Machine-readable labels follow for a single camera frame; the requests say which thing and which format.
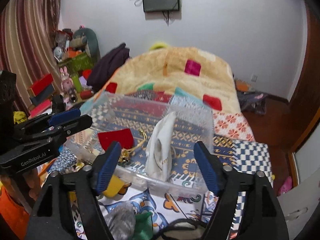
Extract white cloth in box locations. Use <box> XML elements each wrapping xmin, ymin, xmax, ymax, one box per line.
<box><xmin>145</xmin><ymin>112</ymin><xmax>176</xmax><ymax>181</ymax></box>

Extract red fabric pouch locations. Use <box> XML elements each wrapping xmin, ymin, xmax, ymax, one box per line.
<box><xmin>98</xmin><ymin>128</ymin><xmax>134</xmax><ymax>151</ymax></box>

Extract yellow sponge block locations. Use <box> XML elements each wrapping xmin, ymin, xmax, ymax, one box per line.
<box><xmin>103</xmin><ymin>175</ymin><xmax>125</xmax><ymax>198</ymax></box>

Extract gold chain trinket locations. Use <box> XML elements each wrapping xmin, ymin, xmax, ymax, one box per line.
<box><xmin>118</xmin><ymin>129</ymin><xmax>147</xmax><ymax>164</ymax></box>

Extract red and grey box stack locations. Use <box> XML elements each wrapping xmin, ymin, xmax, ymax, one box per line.
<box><xmin>27</xmin><ymin>74</ymin><xmax>55</xmax><ymax>117</ymax></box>

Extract white cabinet door with handle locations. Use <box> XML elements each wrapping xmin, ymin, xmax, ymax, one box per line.
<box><xmin>278</xmin><ymin>127</ymin><xmax>319</xmax><ymax>239</ymax></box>

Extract person's left hand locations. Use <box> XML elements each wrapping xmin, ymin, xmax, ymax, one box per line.
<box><xmin>1</xmin><ymin>168</ymin><xmax>41</xmax><ymax>205</ymax></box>

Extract pink bunny plush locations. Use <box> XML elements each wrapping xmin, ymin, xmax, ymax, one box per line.
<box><xmin>60</xmin><ymin>66</ymin><xmax>74</xmax><ymax>93</ymax></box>

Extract beige fleece blanket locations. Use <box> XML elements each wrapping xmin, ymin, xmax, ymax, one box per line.
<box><xmin>103</xmin><ymin>47</ymin><xmax>240</xmax><ymax>114</ymax></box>

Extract green grey plush toy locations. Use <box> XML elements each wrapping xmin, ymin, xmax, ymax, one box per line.
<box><xmin>69</xmin><ymin>28</ymin><xmax>100</xmax><ymax>59</ymax></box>

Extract patchwork patterned bed sheet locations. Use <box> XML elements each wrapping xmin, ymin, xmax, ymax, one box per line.
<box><xmin>49</xmin><ymin>92</ymin><xmax>272</xmax><ymax>239</ymax></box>

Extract pink slipper on floor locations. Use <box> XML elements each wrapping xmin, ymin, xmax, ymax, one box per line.
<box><xmin>278</xmin><ymin>176</ymin><xmax>293</xmax><ymax>196</ymax></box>

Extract dark purple clothing pile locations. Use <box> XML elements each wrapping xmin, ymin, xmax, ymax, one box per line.
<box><xmin>87</xmin><ymin>43</ymin><xmax>130</xmax><ymax>92</ymax></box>

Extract grey backpack on floor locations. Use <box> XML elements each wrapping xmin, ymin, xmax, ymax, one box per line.
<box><xmin>234</xmin><ymin>79</ymin><xmax>268</xmax><ymax>115</ymax></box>

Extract green knit cloth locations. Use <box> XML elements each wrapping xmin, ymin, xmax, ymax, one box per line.
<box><xmin>132</xmin><ymin>212</ymin><xmax>153</xmax><ymax>240</ymax></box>

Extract clear plastic storage box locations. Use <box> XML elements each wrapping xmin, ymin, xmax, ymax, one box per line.
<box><xmin>66</xmin><ymin>92</ymin><xmax>213</xmax><ymax>197</ymax></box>

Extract cream tote bag black handles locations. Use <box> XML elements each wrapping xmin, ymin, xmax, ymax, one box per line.
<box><xmin>151</xmin><ymin>218</ymin><xmax>207</xmax><ymax>239</ymax></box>

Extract striped brown curtain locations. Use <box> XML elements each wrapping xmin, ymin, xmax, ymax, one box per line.
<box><xmin>1</xmin><ymin>0</ymin><xmax>61</xmax><ymax>112</ymax></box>

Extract yellow green plush behind blanket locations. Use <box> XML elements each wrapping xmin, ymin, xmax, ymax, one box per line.
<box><xmin>149</xmin><ymin>42</ymin><xmax>170</xmax><ymax>51</ymax></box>

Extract green storage box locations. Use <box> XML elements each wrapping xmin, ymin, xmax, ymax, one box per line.
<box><xmin>58</xmin><ymin>53</ymin><xmax>95</xmax><ymax>74</ymax></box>

